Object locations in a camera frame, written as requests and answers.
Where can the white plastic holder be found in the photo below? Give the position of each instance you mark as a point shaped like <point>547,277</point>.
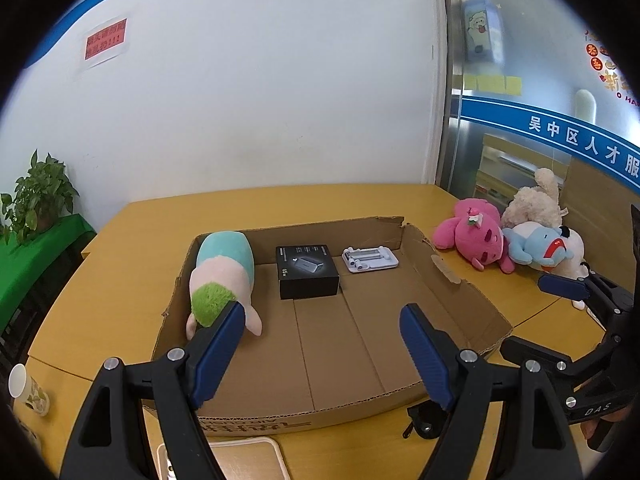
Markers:
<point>370,260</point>

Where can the wooden desk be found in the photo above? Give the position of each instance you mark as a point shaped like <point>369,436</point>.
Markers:
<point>125,260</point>

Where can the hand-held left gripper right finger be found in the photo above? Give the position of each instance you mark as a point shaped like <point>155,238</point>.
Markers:
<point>425,355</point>

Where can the green covered side table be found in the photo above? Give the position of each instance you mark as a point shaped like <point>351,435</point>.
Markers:
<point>30,270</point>

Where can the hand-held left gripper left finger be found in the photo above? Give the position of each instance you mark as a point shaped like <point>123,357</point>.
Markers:
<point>220,350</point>

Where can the beige plush toy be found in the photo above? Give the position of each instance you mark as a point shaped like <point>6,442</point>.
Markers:
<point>535,200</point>

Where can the yellow sticky note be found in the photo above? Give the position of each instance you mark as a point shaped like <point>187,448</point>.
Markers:
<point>470,82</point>
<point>514,85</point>
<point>491,83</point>

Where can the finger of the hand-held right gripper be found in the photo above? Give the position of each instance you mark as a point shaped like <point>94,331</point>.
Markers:
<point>530,350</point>
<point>562,285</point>

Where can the brown board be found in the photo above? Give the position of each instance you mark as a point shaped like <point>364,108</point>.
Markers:
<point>600,200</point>

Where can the blue white plush toy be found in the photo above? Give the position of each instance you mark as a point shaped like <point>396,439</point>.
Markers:
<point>577,255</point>

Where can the red wall sign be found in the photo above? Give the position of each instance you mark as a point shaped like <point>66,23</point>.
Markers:
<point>105,42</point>

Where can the black product box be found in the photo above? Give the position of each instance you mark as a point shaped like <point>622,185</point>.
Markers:
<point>305,272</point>

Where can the red yellow festive decals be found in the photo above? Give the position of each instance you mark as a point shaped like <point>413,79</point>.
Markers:
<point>607,75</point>

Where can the glass partition with metal frame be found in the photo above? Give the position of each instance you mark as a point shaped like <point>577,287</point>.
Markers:
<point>540,60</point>

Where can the milk carton shaped sticker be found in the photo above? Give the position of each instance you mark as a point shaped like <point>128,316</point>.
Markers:
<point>482,25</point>

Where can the pastel teal pink plush toy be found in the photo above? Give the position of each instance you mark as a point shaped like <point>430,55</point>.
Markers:
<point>220,270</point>

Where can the white plastic tray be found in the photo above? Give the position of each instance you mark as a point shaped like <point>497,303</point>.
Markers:
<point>250,460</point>

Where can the leaf print paper cup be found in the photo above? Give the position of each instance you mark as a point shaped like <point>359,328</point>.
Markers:
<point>30,395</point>

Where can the large potted plant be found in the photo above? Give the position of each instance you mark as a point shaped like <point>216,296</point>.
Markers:
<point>40,195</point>

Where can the small black device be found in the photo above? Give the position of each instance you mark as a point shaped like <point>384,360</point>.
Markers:
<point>425,417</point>

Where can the large cardboard box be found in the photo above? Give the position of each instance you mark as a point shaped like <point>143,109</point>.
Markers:
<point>340,350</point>

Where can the blue banner strip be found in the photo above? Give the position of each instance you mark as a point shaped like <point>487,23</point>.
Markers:
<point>550,130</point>

